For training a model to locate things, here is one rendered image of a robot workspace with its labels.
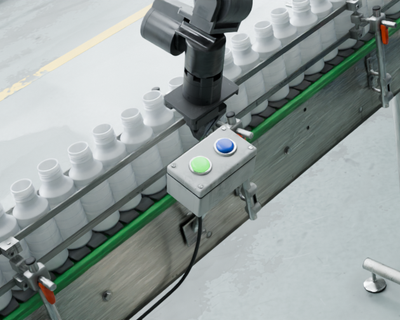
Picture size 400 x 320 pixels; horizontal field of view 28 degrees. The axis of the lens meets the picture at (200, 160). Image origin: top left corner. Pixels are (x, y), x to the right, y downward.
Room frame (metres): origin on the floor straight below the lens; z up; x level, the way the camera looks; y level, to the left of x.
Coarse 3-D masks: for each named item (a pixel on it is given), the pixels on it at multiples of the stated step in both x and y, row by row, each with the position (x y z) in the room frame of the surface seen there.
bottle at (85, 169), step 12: (72, 144) 1.17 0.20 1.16; (84, 144) 1.16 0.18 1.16; (72, 156) 1.14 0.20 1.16; (84, 156) 1.14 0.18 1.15; (72, 168) 1.15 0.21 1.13; (84, 168) 1.13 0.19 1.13; (96, 168) 1.14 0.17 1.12; (84, 180) 1.12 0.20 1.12; (96, 192) 1.13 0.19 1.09; (108, 192) 1.14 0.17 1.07; (84, 204) 1.13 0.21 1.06; (96, 204) 1.12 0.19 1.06; (108, 204) 1.13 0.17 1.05; (96, 216) 1.12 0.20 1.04; (96, 228) 1.13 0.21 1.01; (108, 228) 1.12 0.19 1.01
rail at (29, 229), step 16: (336, 16) 1.52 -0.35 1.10; (304, 32) 1.46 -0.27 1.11; (288, 48) 1.43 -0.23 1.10; (304, 64) 1.45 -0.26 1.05; (240, 80) 1.34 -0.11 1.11; (288, 80) 1.42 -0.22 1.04; (240, 112) 1.33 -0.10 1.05; (176, 128) 1.23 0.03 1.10; (144, 144) 1.19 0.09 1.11; (128, 160) 1.17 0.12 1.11; (160, 176) 1.20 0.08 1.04; (80, 192) 1.10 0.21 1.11; (64, 208) 1.08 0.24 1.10; (112, 208) 1.13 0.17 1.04; (32, 224) 1.04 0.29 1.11; (96, 224) 1.11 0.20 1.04; (48, 256) 1.05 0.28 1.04; (0, 288) 0.99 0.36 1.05
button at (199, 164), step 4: (192, 160) 1.09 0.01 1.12; (196, 160) 1.09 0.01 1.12; (200, 160) 1.09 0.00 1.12; (204, 160) 1.09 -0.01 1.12; (192, 164) 1.08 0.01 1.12; (196, 164) 1.08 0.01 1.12; (200, 164) 1.08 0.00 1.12; (204, 164) 1.08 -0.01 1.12; (208, 164) 1.08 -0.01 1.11; (192, 168) 1.08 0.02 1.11; (196, 168) 1.08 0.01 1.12; (200, 168) 1.07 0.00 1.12; (204, 168) 1.07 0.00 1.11; (208, 168) 1.08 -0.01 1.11
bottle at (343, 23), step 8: (328, 0) 1.56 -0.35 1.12; (336, 0) 1.55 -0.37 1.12; (344, 0) 1.55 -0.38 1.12; (336, 8) 1.55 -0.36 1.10; (344, 16) 1.55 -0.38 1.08; (336, 24) 1.55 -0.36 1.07; (344, 24) 1.55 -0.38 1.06; (352, 24) 1.55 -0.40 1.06; (336, 32) 1.56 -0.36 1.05; (344, 32) 1.55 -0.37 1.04; (352, 40) 1.55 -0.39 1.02; (344, 48) 1.55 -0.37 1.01
